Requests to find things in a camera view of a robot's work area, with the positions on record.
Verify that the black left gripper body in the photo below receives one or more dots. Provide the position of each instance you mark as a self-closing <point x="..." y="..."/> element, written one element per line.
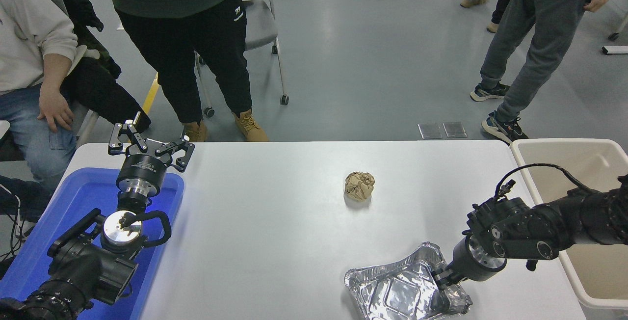
<point x="142" y="170"/>

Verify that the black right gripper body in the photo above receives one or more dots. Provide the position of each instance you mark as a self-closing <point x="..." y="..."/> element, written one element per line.
<point x="471" y="266"/>

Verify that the silver foil plate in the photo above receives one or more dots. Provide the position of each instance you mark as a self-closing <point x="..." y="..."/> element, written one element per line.
<point x="392" y="290"/>

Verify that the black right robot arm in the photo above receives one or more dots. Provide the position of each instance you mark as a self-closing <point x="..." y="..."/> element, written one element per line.
<point x="554" y="226"/>

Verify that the seated person's left forearm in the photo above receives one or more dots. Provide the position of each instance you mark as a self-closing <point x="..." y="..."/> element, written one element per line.
<point x="56" y="72"/>

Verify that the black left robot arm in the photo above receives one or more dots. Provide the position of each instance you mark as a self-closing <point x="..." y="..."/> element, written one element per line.
<point x="78" y="266"/>

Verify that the seated person's left hand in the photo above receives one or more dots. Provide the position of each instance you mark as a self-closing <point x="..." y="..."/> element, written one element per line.
<point x="56" y="111"/>

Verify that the person's hand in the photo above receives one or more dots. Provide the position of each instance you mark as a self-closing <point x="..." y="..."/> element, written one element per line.
<point x="598" y="0"/>

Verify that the black jacket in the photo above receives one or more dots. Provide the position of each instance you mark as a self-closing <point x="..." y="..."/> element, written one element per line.
<point x="98" y="92"/>

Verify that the blue plastic tray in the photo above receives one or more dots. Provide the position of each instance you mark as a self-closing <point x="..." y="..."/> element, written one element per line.
<point x="81" y="197"/>

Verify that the standing person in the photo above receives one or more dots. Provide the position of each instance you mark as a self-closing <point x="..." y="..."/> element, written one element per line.
<point x="181" y="30"/>

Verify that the crumpled tan paper ball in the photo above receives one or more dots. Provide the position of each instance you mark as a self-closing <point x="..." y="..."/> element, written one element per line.
<point x="359" y="186"/>

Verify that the large pale bin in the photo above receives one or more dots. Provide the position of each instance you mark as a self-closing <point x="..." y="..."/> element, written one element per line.
<point x="598" y="280"/>

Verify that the seated person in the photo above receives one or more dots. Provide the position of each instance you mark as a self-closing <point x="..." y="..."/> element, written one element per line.
<point x="29" y="30"/>

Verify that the grey office chair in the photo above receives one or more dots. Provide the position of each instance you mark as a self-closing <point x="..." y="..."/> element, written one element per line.
<point x="262" y="25"/>

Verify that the white bar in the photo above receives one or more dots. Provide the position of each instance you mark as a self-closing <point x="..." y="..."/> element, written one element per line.
<point x="615" y="50"/>

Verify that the chair leg with castor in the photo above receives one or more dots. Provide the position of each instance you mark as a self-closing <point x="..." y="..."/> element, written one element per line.
<point x="613" y="36"/>

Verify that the grey chair frame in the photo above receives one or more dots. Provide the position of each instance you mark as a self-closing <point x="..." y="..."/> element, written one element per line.
<point x="88" y="126"/>

